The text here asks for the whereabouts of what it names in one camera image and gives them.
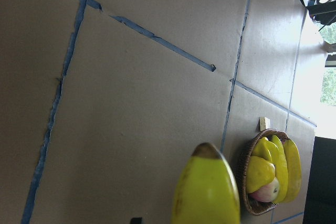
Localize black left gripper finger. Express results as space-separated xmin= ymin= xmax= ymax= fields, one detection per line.
xmin=130 ymin=217 xmax=142 ymax=224

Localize yellow banana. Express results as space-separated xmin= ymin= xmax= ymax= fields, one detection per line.
xmin=271 ymin=135 xmax=288 ymax=204
xmin=282 ymin=139 xmax=302 ymax=203
xmin=171 ymin=143 xmax=240 ymax=223

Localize brown wicker basket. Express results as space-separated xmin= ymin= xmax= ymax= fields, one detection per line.
xmin=236 ymin=129 xmax=289 ymax=216

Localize basket paper tag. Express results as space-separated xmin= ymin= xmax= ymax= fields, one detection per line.
xmin=259 ymin=116 xmax=270 ymax=131

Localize yellow pear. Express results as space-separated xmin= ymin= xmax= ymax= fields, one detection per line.
xmin=246 ymin=156 xmax=275 ymax=194

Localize red green apple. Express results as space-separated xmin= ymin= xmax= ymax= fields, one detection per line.
xmin=249 ymin=177 xmax=280 ymax=202

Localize yellow starfruit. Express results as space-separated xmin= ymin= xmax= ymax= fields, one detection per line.
xmin=251 ymin=137 xmax=272 ymax=163

